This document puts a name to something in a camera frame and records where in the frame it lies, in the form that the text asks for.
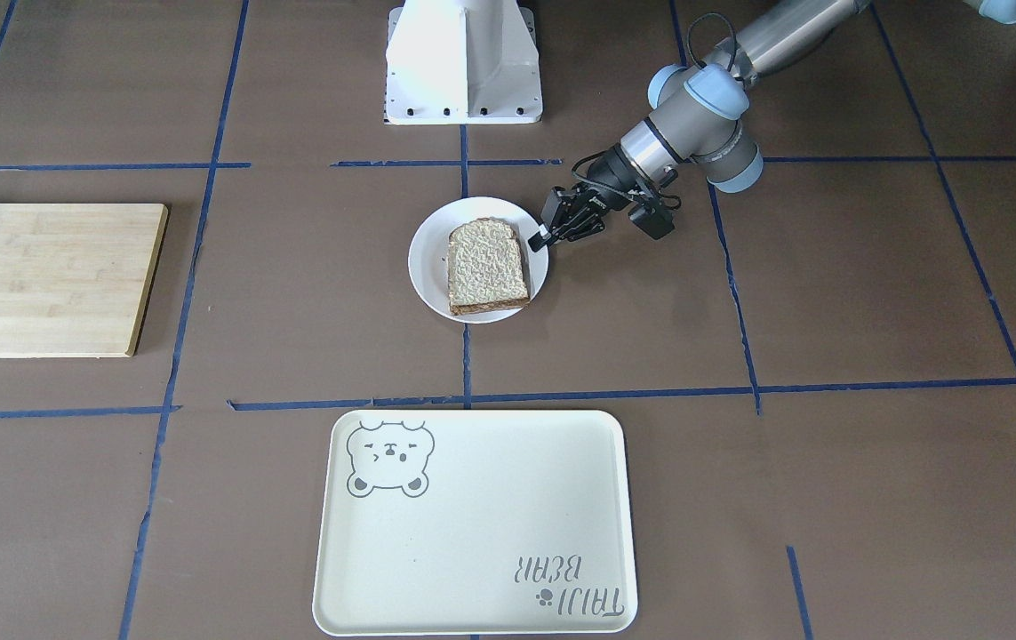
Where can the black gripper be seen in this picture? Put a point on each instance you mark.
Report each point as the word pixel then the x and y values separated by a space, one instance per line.
pixel 616 177

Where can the bread slice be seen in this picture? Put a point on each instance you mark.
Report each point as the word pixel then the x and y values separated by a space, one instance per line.
pixel 485 263
pixel 488 307

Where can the white round plate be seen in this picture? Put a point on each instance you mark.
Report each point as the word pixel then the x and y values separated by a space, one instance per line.
pixel 428 253

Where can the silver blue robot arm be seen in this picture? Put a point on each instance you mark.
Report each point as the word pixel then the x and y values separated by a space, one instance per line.
pixel 696 116

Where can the cream bear serving tray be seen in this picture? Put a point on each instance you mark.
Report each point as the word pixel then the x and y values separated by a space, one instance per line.
pixel 476 522

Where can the bamboo cutting board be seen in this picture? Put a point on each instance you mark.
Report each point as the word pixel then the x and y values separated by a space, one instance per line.
pixel 75 278

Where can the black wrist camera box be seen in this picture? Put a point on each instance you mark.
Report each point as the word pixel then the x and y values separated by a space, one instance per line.
pixel 652 217

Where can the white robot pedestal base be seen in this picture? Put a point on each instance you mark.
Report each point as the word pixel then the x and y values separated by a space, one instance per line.
pixel 462 63

